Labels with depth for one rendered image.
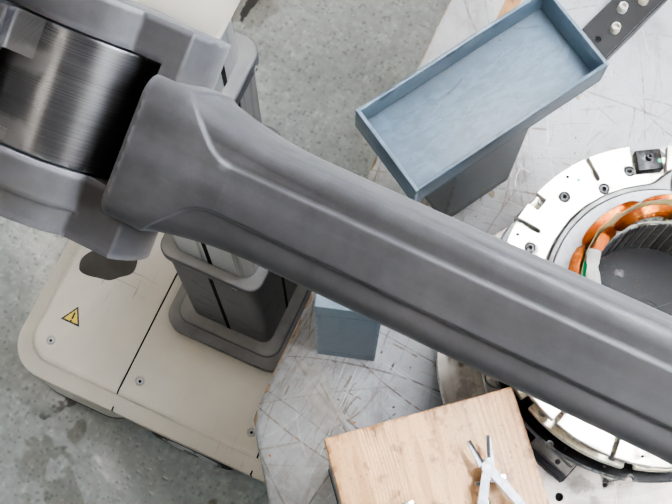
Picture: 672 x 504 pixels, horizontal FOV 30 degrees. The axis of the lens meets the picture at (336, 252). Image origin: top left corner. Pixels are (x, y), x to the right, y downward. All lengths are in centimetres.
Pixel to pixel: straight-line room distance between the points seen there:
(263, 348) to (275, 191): 152
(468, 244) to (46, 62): 19
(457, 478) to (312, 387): 35
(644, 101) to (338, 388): 54
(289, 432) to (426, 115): 42
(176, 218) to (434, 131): 85
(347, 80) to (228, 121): 197
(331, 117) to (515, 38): 109
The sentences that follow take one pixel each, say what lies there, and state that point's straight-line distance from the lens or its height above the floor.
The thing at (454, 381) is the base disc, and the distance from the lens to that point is 150.
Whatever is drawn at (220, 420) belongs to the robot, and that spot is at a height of 26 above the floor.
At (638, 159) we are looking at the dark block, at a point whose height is 109.
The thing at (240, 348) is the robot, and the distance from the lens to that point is 202.
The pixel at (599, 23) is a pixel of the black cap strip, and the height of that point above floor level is 80.
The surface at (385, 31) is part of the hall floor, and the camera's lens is 252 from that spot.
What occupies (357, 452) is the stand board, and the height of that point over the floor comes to 106.
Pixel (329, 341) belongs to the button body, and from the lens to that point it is 144.
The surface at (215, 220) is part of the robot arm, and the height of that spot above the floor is 179.
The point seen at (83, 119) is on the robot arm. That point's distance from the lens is 53.
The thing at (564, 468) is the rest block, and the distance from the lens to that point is 148.
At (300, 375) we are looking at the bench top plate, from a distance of 152.
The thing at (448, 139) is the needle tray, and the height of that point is 102.
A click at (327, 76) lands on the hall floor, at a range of 248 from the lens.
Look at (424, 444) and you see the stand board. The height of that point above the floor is 106.
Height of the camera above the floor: 227
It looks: 74 degrees down
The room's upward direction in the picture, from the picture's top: 1 degrees clockwise
